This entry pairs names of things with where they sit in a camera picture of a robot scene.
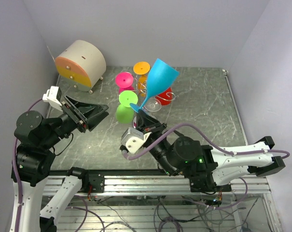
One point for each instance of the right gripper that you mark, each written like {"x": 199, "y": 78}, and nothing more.
{"x": 150, "y": 122}

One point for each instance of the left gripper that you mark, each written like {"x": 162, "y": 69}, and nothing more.
{"x": 93, "y": 114}

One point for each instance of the red plastic wine glass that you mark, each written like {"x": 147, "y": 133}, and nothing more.
{"x": 165, "y": 97}

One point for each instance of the blue plastic wine glass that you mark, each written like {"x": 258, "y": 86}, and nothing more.
{"x": 160, "y": 77}

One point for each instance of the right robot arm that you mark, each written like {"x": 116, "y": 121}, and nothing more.
{"x": 207, "y": 167}

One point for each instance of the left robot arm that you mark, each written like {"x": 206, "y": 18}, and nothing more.
{"x": 33, "y": 157}

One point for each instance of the clear wine glass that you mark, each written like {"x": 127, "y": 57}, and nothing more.
{"x": 152, "y": 105}

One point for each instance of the green plastic wine glass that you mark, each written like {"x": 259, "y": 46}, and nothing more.
{"x": 124, "y": 113}

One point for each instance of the chrome wine glass rack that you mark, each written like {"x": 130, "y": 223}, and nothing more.
{"x": 141, "y": 99}

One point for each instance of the pink plastic wine glass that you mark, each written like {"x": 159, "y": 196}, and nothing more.
{"x": 124, "y": 81}

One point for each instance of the orange plastic wine glass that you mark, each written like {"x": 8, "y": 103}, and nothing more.
{"x": 141, "y": 69}

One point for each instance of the round mini drawer cabinet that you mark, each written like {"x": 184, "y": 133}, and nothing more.
{"x": 82, "y": 65}

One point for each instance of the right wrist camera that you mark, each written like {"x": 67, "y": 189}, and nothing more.
{"x": 134, "y": 139}

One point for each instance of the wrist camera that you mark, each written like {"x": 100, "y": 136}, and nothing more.
{"x": 134, "y": 139}
{"x": 53, "y": 96}

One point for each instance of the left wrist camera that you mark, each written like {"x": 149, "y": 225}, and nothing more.
{"x": 53, "y": 96}

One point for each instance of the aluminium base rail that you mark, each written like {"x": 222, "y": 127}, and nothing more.
{"x": 109, "y": 184}

